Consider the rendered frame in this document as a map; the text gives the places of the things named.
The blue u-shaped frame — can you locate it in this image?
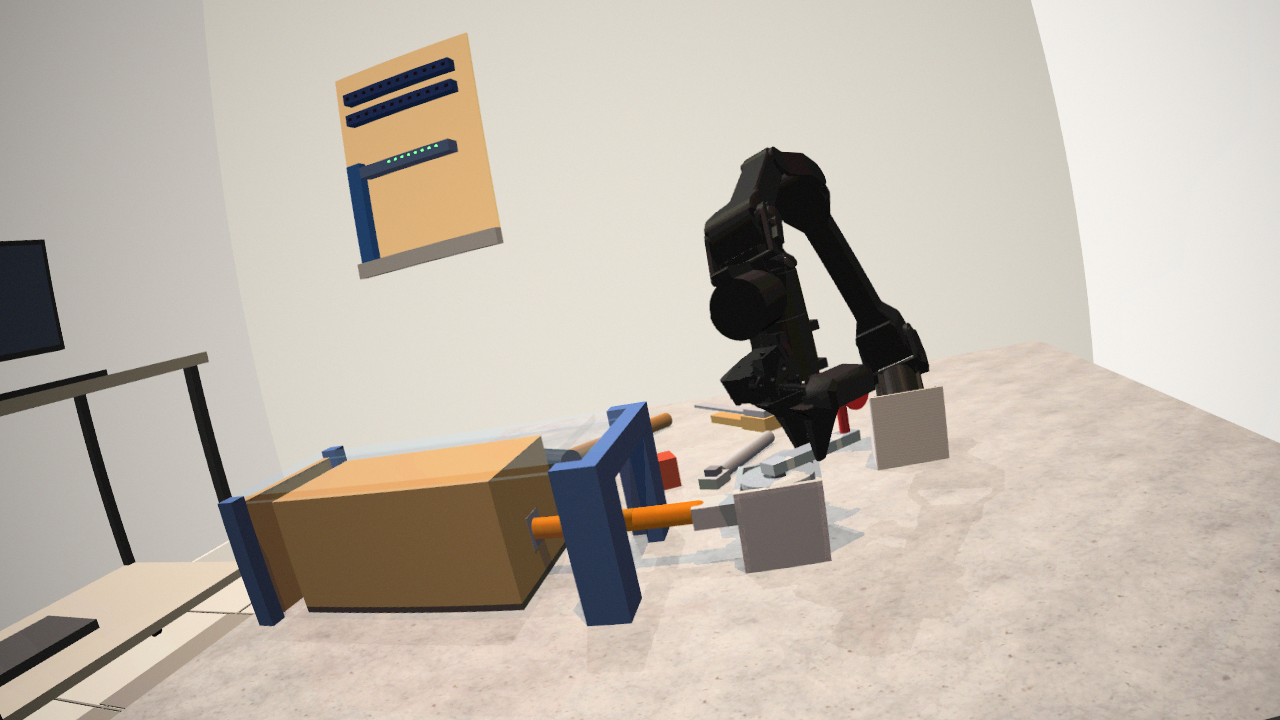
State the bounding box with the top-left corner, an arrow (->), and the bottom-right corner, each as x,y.
573,401 -> 666,625

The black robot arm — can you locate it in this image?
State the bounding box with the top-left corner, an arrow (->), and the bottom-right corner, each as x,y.
704,147 -> 931,406

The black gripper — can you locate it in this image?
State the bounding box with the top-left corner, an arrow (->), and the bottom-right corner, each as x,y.
751,313 -> 876,462

